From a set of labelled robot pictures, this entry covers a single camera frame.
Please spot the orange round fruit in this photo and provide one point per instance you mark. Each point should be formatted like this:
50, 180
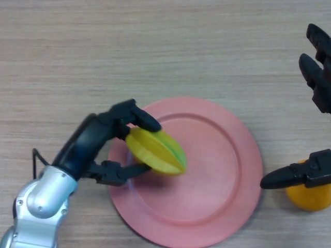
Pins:
307, 200

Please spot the yellow green starfruit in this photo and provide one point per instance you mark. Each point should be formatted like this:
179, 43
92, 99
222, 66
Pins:
157, 152

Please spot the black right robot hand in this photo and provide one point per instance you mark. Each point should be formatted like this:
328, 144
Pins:
323, 82

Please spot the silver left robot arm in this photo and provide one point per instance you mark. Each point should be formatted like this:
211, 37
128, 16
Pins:
44, 196

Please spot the pink round plate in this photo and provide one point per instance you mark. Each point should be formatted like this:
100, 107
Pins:
214, 165

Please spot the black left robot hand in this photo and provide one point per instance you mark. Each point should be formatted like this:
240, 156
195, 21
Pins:
82, 144

